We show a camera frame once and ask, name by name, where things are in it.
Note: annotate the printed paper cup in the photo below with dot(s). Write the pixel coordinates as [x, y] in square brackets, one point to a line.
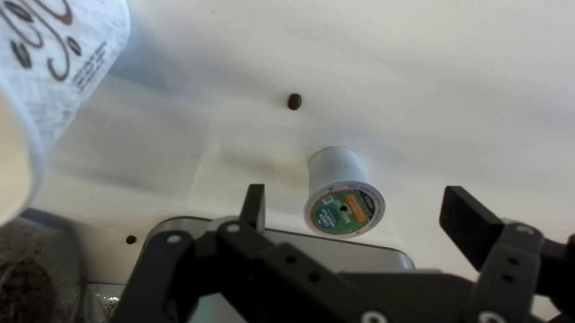
[54, 73]

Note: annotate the loose coffee bean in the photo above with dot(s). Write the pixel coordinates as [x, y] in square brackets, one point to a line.
[293, 102]
[130, 240]

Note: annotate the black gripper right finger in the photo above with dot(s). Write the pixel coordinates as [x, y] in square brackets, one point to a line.
[509, 263]

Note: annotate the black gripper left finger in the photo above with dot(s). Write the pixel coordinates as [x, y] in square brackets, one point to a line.
[173, 263]

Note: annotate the white coffee pod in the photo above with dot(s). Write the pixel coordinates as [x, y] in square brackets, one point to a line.
[342, 186]

